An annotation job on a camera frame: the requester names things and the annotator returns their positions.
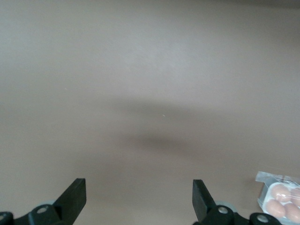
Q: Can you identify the clear plastic egg carton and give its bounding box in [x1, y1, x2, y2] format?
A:
[255, 170, 300, 225]

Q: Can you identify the brown egg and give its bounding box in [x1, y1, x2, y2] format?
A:
[290, 187, 300, 203]
[269, 184, 291, 200]
[266, 199, 286, 218]
[284, 203, 300, 224]

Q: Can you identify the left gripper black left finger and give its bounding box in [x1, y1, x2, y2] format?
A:
[28, 178, 87, 225]

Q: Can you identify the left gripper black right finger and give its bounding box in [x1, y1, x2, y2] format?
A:
[192, 179, 245, 225]

